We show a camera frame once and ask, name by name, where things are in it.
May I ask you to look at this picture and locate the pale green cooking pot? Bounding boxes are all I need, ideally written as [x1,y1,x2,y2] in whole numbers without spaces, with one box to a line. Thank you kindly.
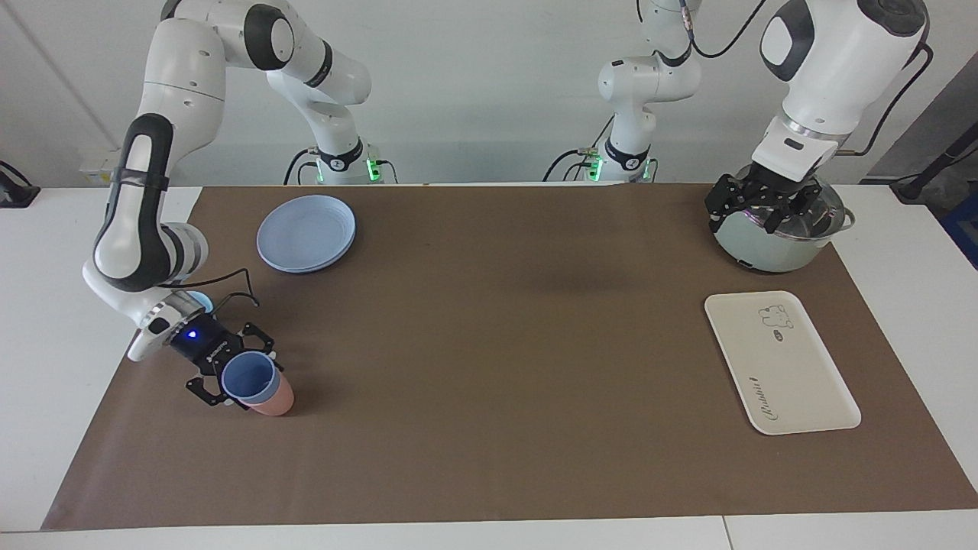
[714,174,855,274]

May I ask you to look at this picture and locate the brown paper table mat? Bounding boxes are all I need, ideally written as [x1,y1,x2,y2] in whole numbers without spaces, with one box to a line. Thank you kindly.
[42,183,978,532]

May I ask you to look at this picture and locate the black left arm base cables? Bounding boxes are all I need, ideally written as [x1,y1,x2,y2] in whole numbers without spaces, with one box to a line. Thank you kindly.
[542,115,616,184]

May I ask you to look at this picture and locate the black desk device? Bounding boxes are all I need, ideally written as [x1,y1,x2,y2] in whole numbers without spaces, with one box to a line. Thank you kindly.
[0,160,40,209]

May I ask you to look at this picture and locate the blue round plate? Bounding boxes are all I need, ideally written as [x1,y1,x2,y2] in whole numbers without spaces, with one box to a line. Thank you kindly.
[256,195,358,274]

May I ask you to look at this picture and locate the cream rabbit print tray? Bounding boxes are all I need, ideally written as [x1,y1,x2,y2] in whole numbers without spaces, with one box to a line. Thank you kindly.
[704,290,863,436]

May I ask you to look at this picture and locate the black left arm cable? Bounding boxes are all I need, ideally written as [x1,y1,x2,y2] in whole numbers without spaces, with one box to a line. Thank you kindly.
[676,0,934,157]

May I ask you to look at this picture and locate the black right arm base cables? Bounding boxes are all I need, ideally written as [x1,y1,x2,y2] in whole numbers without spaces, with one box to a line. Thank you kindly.
[284,145,398,186]

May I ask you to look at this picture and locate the glass pot lid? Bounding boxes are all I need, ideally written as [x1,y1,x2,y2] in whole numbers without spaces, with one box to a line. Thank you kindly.
[732,174,850,244]

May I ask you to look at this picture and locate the pink cup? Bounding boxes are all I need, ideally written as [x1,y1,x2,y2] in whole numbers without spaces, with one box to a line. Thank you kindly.
[246,370,296,417]

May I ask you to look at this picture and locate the blue ribbed cup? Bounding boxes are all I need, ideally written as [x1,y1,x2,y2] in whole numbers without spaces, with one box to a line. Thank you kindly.
[221,351,280,406]

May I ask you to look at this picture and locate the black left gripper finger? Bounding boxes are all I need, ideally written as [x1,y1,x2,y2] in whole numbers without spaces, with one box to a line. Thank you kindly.
[704,174,753,231]
[764,187,822,234]

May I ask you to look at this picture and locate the black arm base cables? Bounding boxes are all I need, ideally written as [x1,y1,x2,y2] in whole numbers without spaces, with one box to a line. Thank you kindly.
[284,145,398,186]
[542,115,616,184]

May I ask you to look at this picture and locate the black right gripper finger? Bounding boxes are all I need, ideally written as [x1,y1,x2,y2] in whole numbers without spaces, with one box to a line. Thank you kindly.
[233,322,283,371]
[187,370,234,409]

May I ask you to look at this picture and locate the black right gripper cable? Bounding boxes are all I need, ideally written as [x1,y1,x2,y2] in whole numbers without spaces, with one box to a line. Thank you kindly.
[205,267,261,315]

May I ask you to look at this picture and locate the black stand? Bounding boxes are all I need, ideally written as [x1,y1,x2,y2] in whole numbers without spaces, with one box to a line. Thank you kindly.
[890,126,978,203]

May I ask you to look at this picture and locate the blue box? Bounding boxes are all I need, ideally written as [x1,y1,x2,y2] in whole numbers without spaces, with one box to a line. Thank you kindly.
[941,191,978,268]

